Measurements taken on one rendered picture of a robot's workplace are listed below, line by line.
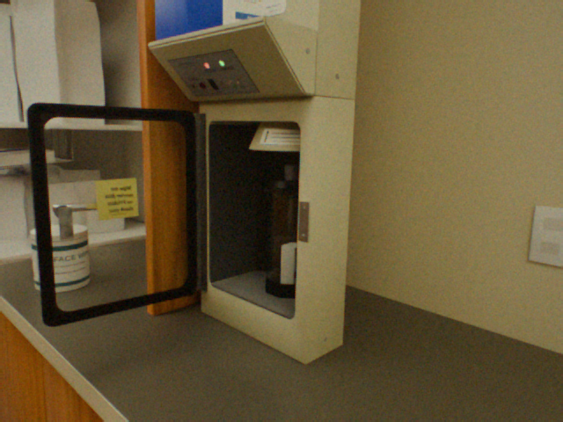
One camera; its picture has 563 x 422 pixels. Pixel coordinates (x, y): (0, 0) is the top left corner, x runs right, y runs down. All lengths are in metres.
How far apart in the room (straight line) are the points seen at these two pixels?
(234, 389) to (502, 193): 0.67
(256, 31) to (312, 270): 0.40
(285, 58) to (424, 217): 0.59
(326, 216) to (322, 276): 0.11
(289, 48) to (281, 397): 0.54
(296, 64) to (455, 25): 0.50
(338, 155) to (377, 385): 0.39
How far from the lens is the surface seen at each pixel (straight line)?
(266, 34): 0.67
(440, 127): 1.09
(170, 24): 0.87
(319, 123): 0.74
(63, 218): 0.85
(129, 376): 0.83
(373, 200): 1.18
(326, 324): 0.85
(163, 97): 0.98
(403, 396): 0.79
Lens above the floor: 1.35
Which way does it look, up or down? 10 degrees down
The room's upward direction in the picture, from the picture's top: 1 degrees clockwise
